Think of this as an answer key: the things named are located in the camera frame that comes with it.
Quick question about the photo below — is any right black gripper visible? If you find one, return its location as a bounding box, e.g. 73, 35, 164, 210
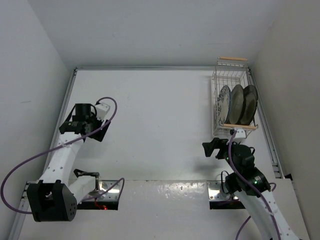
201, 137, 240, 175

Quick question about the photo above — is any blue floral plate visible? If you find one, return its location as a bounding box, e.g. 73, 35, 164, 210
216, 85, 231, 126

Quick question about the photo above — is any brown rim cream plate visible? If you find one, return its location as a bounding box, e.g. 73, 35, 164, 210
228, 84, 245, 125

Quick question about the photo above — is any checkered rim dark plate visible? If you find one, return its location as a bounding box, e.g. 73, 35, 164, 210
240, 85, 259, 126

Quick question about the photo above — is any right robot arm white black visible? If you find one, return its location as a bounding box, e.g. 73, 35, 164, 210
202, 137, 300, 240

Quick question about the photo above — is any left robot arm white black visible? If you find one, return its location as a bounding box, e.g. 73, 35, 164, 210
26, 103, 110, 222

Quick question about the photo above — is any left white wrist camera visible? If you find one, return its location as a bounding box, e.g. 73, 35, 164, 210
95, 103, 111, 122

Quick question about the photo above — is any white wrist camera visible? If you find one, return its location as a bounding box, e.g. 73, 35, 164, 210
229, 127, 247, 144
95, 103, 111, 122

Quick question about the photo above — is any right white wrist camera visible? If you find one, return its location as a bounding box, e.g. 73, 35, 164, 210
229, 127, 247, 144

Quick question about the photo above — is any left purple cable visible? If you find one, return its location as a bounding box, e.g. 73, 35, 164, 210
0, 96, 125, 215

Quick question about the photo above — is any purple cable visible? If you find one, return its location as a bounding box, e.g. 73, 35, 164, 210
0, 96, 125, 215
227, 128, 282, 240

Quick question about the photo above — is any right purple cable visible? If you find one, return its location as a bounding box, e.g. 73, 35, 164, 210
227, 128, 282, 240

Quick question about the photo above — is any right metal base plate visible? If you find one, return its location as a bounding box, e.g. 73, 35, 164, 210
207, 180, 245, 210

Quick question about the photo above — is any metal base plate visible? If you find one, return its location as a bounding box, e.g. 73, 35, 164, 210
77, 180, 124, 211
207, 180, 245, 210

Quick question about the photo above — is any white wire dish rack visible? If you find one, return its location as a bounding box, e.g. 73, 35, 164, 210
211, 56, 258, 139

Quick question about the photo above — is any back aluminium frame rail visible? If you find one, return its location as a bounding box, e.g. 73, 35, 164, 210
74, 65, 218, 70

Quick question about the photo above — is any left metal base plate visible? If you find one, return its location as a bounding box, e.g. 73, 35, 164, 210
77, 180, 124, 211

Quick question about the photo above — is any left aluminium frame rail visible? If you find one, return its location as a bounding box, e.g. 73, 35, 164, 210
7, 67, 78, 240

